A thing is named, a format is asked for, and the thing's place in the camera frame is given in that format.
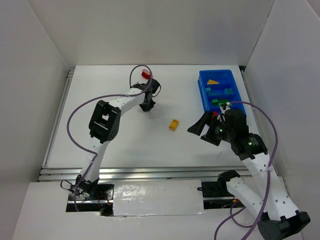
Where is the yellow lego brick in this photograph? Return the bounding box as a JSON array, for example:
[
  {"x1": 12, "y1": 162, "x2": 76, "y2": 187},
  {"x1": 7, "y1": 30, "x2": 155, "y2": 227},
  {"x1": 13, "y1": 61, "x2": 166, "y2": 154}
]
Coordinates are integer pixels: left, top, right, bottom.
[
  {"x1": 207, "y1": 79, "x2": 219, "y2": 85},
  {"x1": 168, "y1": 119, "x2": 179, "y2": 131}
]

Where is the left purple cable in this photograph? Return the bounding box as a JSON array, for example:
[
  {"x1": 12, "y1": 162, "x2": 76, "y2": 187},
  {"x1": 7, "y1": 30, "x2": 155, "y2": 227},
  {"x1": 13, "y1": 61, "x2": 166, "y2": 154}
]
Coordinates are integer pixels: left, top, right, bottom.
[{"x1": 66, "y1": 64, "x2": 154, "y2": 212}]

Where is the white foil tape panel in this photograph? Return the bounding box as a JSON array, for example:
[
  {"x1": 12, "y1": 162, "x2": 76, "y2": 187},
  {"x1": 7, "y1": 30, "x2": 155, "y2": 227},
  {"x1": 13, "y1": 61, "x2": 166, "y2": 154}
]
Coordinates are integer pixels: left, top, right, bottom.
[{"x1": 112, "y1": 179, "x2": 205, "y2": 217}]

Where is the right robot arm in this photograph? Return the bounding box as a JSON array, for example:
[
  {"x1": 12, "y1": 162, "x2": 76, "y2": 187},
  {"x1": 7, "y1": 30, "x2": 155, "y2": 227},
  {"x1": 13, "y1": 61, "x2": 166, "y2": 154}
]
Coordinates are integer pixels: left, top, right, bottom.
[{"x1": 187, "y1": 108, "x2": 311, "y2": 240}]

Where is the aluminium front rail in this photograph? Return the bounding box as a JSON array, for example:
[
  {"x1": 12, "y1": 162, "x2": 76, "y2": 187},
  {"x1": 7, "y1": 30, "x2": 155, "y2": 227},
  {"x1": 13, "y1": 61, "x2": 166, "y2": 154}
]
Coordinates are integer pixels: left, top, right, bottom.
[{"x1": 38, "y1": 166, "x2": 251, "y2": 183}]

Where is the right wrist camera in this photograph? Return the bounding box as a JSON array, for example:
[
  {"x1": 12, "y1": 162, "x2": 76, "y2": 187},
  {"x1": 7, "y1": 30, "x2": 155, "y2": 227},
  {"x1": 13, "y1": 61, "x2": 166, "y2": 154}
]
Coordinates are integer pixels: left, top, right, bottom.
[{"x1": 219, "y1": 102, "x2": 232, "y2": 114}]

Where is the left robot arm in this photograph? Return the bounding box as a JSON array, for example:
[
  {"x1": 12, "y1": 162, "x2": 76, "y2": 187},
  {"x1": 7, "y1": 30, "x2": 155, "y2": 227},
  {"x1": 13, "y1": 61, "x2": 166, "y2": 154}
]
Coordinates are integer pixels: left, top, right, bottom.
[{"x1": 67, "y1": 78, "x2": 161, "y2": 198}]

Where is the red flower lego piece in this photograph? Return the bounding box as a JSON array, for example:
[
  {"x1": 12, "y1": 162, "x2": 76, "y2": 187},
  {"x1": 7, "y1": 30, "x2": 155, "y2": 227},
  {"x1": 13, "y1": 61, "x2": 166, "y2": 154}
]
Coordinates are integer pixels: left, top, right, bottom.
[{"x1": 141, "y1": 69, "x2": 152, "y2": 80}]

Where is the blue divided plastic bin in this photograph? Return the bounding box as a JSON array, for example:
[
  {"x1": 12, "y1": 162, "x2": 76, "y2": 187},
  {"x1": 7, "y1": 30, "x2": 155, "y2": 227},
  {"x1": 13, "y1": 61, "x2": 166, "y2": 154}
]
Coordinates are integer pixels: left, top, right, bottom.
[{"x1": 197, "y1": 69, "x2": 245, "y2": 114}]

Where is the teal printed round lego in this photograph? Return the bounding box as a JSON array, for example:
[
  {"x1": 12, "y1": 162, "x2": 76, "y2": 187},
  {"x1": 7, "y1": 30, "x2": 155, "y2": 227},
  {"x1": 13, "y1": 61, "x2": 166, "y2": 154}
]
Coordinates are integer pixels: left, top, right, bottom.
[{"x1": 224, "y1": 88, "x2": 234, "y2": 95}]

